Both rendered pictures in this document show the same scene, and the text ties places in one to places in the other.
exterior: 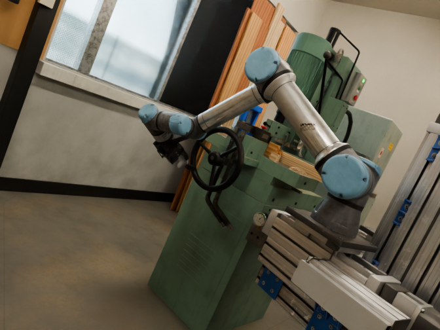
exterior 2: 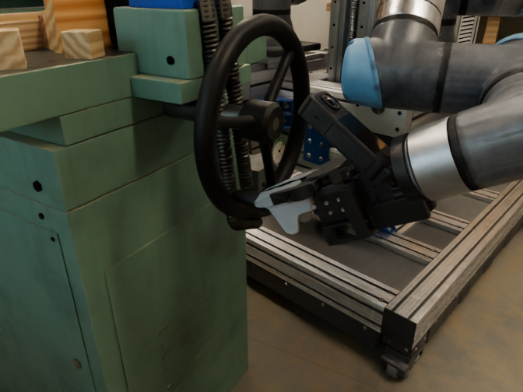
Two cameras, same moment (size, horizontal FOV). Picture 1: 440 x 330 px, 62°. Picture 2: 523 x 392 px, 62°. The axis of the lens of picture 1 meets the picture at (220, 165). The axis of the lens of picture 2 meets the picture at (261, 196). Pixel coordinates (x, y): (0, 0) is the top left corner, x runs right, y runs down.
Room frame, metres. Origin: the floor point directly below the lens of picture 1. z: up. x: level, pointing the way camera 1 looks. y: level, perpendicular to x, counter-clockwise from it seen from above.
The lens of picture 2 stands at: (1.65, 0.64, 0.99)
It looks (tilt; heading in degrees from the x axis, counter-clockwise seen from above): 26 degrees down; 264
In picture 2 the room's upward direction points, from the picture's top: straight up
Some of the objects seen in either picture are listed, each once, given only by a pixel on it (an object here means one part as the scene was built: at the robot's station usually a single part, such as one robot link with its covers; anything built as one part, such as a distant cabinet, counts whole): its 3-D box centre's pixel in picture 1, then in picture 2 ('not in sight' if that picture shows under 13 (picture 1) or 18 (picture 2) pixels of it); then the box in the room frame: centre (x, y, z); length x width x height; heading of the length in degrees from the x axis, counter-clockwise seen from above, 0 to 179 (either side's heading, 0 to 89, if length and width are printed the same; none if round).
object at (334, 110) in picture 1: (333, 114); not in sight; (1.94, -0.43, 1.22); 0.09 x 0.08 x 0.15; 143
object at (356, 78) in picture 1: (352, 88); not in sight; (2.03, -0.48, 1.40); 0.10 x 0.06 x 0.16; 143
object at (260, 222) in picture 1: (260, 220); (272, 153); (1.53, -0.26, 0.65); 0.06 x 0.04 x 0.08; 53
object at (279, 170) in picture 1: (251, 156); (145, 63); (1.77, -0.12, 0.87); 0.61 x 0.30 x 0.06; 53
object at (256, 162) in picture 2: (262, 236); (247, 176); (1.59, -0.30, 0.58); 0.12 x 0.08 x 0.08; 143
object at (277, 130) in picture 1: (275, 131); not in sight; (1.87, -0.19, 1.03); 0.14 x 0.07 x 0.09; 143
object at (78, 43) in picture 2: not in sight; (83, 43); (1.83, 0.00, 0.92); 0.04 x 0.04 x 0.03; 77
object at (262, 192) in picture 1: (263, 181); (63, 113); (1.96, -0.25, 0.76); 0.57 x 0.45 x 0.09; 143
